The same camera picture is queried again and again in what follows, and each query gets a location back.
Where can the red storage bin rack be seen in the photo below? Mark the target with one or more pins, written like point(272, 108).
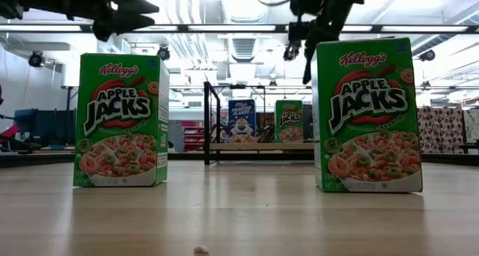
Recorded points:
point(194, 136)

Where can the small white crumb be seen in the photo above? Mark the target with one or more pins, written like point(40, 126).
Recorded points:
point(201, 249)

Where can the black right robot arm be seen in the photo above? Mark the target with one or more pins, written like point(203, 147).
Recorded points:
point(337, 3)

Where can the pale patterned hanging cloth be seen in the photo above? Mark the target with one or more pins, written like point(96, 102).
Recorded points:
point(472, 123)

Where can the black metal shelf end frame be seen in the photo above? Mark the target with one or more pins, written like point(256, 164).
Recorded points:
point(206, 121)

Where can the black ceiling spotlight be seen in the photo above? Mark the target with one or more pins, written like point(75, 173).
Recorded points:
point(427, 55)
point(292, 54)
point(36, 58)
point(163, 53)

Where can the green Apple Jacks cereal box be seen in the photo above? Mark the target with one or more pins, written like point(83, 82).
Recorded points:
point(120, 99)
point(289, 121)
point(368, 99)

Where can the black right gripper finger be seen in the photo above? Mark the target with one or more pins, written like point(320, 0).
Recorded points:
point(307, 67)

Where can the black partition panel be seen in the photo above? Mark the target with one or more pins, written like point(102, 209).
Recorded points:
point(307, 121)

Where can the blue office partition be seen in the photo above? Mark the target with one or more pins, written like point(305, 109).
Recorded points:
point(45, 125)

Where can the black aluminium table frame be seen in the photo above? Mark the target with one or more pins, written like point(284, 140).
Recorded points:
point(37, 160)

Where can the blue Frosted Flakes cereal box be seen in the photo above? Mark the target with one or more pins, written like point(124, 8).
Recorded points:
point(242, 121)

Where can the dark patterned cloth panel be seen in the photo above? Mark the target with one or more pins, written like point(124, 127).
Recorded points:
point(266, 127)

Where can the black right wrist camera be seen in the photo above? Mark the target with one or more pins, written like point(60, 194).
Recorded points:
point(299, 31)

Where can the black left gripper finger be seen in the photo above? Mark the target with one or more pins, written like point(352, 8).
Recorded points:
point(138, 1)
point(131, 23)

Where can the overhead light bar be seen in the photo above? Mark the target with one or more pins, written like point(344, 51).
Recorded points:
point(183, 28)

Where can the brown patterned hanging cloth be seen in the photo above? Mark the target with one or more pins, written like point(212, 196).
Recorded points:
point(439, 128)

